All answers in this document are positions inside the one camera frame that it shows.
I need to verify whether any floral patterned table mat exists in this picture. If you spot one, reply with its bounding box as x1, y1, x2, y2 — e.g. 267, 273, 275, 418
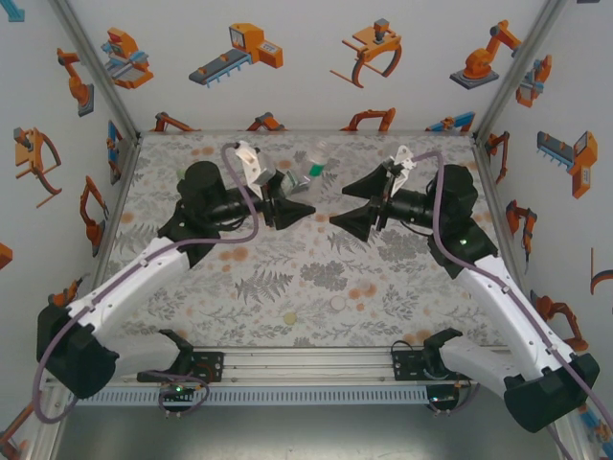
98, 131, 521, 349

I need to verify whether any aluminium frame side rail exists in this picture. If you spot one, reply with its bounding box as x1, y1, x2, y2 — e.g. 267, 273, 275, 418
471, 133, 533, 298
90, 132, 144, 288

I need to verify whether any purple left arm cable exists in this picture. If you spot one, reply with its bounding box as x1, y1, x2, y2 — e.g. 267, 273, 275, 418
31, 141, 262, 424

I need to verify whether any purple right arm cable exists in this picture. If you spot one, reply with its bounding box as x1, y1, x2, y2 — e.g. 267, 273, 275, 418
410, 150, 613, 460

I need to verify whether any thin purple base cable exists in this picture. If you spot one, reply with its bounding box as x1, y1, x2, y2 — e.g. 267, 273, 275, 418
427, 380, 480, 417
137, 369, 211, 419

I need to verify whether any white slotted cable duct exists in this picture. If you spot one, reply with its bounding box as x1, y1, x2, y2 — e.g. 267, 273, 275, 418
66, 385, 432, 407

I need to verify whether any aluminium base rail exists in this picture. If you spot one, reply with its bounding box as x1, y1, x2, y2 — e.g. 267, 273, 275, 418
45, 347, 509, 384

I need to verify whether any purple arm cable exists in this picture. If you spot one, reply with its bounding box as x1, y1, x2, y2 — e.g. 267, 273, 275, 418
31, 141, 262, 424
410, 150, 613, 460

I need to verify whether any aluminium frame post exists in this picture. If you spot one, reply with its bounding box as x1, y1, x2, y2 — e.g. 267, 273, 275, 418
471, 0, 571, 143
47, 0, 143, 140

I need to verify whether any yellow label tea bottle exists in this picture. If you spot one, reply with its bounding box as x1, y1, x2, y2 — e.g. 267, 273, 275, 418
282, 171, 312, 196

